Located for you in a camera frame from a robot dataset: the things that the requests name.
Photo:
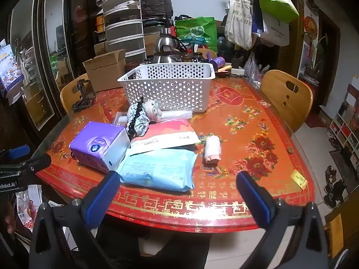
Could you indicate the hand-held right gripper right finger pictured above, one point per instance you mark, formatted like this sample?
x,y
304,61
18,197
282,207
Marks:
x,y
255,200

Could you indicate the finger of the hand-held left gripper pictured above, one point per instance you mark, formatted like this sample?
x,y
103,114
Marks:
x,y
18,152
36,162

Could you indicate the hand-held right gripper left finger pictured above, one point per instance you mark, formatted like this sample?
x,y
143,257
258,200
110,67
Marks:
x,y
102,197

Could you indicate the purple tissue pack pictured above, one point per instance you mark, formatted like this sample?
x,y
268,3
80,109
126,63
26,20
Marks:
x,y
95,143

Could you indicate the blue wet wipes pack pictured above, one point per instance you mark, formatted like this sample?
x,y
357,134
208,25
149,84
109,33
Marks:
x,y
157,171

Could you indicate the pink towel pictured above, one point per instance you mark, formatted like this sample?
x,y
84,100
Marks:
x,y
212,148

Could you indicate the grey lace hair scrunchie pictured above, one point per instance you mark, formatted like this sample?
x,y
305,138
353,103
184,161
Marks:
x,y
137,123

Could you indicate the pink and white mailer bag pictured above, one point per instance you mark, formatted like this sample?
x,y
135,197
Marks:
x,y
168,134

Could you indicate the small pink plush toy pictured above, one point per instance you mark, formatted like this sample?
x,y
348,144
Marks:
x,y
154,109

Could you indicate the white perforated plastic basket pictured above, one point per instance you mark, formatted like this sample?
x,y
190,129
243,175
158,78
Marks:
x,y
168,89

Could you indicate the printed snack bag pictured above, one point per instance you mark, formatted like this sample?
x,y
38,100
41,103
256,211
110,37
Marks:
x,y
28,204

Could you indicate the yellow sticker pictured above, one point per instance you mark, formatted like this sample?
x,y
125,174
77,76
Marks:
x,y
298,178

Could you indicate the wooden chair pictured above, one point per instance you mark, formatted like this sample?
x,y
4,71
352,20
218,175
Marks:
x,y
286,98
67,95

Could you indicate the black phone stand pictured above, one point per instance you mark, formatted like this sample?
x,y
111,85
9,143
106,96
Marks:
x,y
84,95

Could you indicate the red floral tablecloth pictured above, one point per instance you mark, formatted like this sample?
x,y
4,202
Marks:
x,y
252,117

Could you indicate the blue printed box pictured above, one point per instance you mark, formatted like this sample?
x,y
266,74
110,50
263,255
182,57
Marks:
x,y
11,67

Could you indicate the wooden stool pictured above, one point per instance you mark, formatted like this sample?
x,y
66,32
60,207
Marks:
x,y
335,229

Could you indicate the dark wooden glass cabinet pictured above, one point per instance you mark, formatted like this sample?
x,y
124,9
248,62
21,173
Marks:
x,y
42,47

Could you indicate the white cube bookshelf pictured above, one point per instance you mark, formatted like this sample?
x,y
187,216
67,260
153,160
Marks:
x,y
345,134

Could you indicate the open cardboard box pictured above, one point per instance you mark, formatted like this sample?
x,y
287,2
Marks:
x,y
105,70

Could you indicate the clear plastic bag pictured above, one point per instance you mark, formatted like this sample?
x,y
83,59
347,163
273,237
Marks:
x,y
253,67

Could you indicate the purple cup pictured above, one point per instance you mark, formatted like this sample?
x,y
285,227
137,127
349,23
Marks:
x,y
217,61

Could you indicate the grey tiered storage containers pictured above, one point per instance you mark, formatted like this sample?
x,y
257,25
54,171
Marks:
x,y
123,30

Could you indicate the dark wooden door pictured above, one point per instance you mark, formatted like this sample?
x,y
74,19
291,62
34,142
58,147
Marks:
x,y
331,61

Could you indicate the steel kettle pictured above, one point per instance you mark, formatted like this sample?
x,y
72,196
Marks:
x,y
168,47

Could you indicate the white tote bag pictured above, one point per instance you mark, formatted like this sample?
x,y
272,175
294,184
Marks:
x,y
276,32

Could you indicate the beige tote bag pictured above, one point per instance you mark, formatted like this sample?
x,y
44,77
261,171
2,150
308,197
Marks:
x,y
238,22

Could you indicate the green shopping bag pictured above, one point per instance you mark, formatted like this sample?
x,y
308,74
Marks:
x,y
196,30

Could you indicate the green hanging tote bag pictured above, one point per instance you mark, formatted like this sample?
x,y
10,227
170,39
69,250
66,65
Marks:
x,y
276,0

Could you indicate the round red wall ornament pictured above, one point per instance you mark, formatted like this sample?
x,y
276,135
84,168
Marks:
x,y
310,23

